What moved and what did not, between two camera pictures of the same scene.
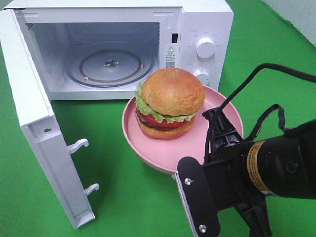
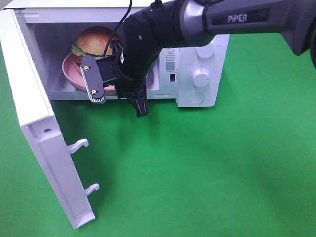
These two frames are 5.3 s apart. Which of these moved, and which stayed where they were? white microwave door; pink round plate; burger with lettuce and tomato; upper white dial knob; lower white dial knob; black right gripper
Moved: black right gripper; burger with lettuce and tomato; pink round plate
Stayed: white microwave door; lower white dial knob; upper white dial knob
